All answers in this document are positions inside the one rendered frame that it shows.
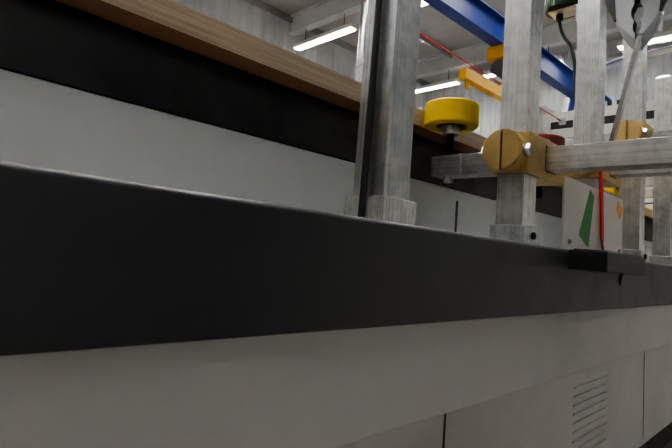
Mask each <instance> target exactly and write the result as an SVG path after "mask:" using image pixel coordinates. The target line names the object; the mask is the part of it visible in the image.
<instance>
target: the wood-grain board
mask: <svg viewBox="0 0 672 448"><path fill-rule="evenodd" d="M55 1H57V2H60V3H63V4H65V5H68V6H71V7H73V8H76V9H79V10H81V11H84V12H87V13H90V14H92V15H95V16H98V17H100V18H103V19H106V20H108V21H111V22H114V23H116V24H119V25H122V26H125V27H127V28H130V29H133V30H135V31H138V32H141V33H143V34H146V35H149V36H151V37H154V38H157V39H159V40H162V41H165V42H168V43H170V44H173V45H176V46H178V47H181V48H184V49H186V50H189V51H192V52H194V53H197V54H200V55H202V56H205V57H208V58H211V59H213V60H216V61H219V62H221V63H224V64H227V65H229V66H232V67H235V68H237V69H240V70H243V71H245V72H248V73H251V74H254V75H256V76H259V77H262V78H264V79H267V80H270V81H272V82H275V83H278V84H280V85H283V86H286V87H289V88H291V89H294V90H297V91H299V92H302V93H305V94H307V95H310V96H313V97H315V98H318V99H321V100H323V101H326V102H329V103H332V104H334V105H337V106H340V107H342V108H345V109H348V110H350V111H353V112H356V113H358V114H359V112H360V99H361V86H362V83H360V82H358V81H356V80H353V79H351V78H349V77H347V76H344V75H342V74H340V73H338V72H335V71H333V70H331V69H328V68H326V67H324V66H322V65H319V64H317V63H315V62H312V61H310V60H308V59H306V58H303V57H301V56H299V55H296V54H294V53H292V52H290V51H287V50H285V49H283V48H281V47H278V46H276V45H274V44H271V43H269V42H267V41H265V40H262V39H260V38H258V37H255V36H253V35H251V34H249V33H246V32H244V31H242V30H239V29H237V28H235V27H233V26H230V25H228V24H226V23H223V22H221V21H219V20H217V19H214V18H212V17H210V16H208V15H205V14H203V13H201V12H198V11H196V10H194V9H192V8H189V7H187V6H185V5H182V4H180V3H178V2H176V1H173V0H55ZM424 117H425V111H424V110H422V109H420V108H417V107H415V110H414V125H413V134H415V135H418V136H420V137H423V138H426V139H428V140H431V141H434V142H436V143H439V144H442V145H444V146H446V136H442V133H441V132H435V131H432V130H429V129H427V128H426V127H425V126H424ZM486 139H487V138H486V137H484V136H481V135H479V134H477V133H474V132H472V131H471V132H465V133H459V136H457V137H454V149H455V150H458V151H461V152H463V153H466V154H470V153H481V150H482V148H483V146H484V143H485V141H486Z"/></svg>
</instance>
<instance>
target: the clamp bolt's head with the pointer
mask: <svg viewBox="0 0 672 448"><path fill-rule="evenodd" d="M599 207H600V242H601V248H603V245H604V201H603V172H599Z"/></svg>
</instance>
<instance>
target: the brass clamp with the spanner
mask: <svg viewBox="0 0 672 448"><path fill-rule="evenodd" d="M566 176H568V177H570V178H573V179H575V178H597V179H599V172H584V173H566ZM621 186H622V178H614V177H612V176H610V171H604V172H603V188H612V187H621Z"/></svg>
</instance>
